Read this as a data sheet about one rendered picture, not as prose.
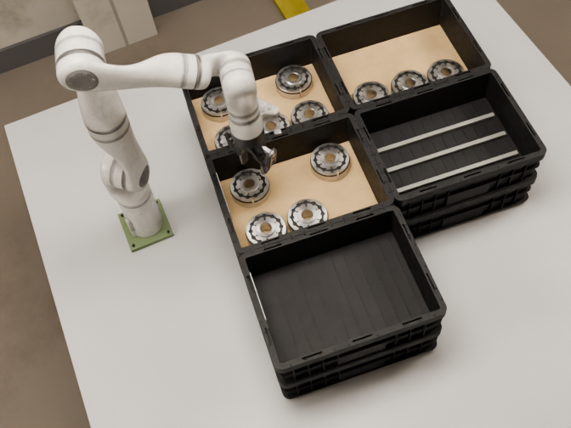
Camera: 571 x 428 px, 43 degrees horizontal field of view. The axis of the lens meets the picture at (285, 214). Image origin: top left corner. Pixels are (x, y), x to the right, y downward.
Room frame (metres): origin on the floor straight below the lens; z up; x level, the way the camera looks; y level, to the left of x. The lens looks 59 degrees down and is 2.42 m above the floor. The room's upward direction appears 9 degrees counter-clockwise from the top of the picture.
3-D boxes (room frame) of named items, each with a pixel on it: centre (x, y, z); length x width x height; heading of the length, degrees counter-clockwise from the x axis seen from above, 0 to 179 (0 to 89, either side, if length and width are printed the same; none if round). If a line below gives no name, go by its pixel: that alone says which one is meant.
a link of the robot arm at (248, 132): (1.05, 0.04, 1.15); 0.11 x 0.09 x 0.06; 138
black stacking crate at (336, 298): (0.71, -0.10, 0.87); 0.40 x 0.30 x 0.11; 100
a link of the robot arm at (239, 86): (1.03, 0.05, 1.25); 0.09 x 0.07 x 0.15; 5
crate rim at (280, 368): (0.71, -0.10, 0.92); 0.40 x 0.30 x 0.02; 100
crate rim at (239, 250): (1.00, -0.04, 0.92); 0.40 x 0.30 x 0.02; 100
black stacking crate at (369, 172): (1.00, -0.04, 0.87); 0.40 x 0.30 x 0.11; 100
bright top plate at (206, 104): (1.35, 0.13, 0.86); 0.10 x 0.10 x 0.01
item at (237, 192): (1.05, 0.08, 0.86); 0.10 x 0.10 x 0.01
